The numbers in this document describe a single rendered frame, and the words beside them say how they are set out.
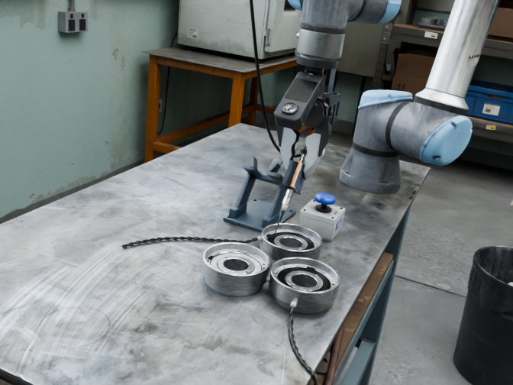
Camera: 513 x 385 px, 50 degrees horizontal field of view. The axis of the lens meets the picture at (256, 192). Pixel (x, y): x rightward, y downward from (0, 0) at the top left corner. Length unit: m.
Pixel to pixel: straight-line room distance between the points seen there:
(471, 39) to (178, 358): 0.87
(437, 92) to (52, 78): 1.92
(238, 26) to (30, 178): 1.34
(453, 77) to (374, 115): 0.19
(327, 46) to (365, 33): 3.73
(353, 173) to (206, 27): 2.03
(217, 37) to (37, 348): 2.62
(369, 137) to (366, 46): 3.36
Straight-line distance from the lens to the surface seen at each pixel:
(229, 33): 3.17
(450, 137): 1.23
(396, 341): 2.28
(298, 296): 0.81
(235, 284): 0.83
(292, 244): 0.99
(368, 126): 1.32
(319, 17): 0.93
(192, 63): 3.03
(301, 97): 0.91
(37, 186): 2.83
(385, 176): 1.36
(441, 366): 2.23
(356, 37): 4.68
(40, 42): 2.68
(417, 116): 1.25
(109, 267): 0.91
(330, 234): 1.05
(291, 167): 0.98
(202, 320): 0.79
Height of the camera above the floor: 1.26
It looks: 22 degrees down
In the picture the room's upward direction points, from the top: 7 degrees clockwise
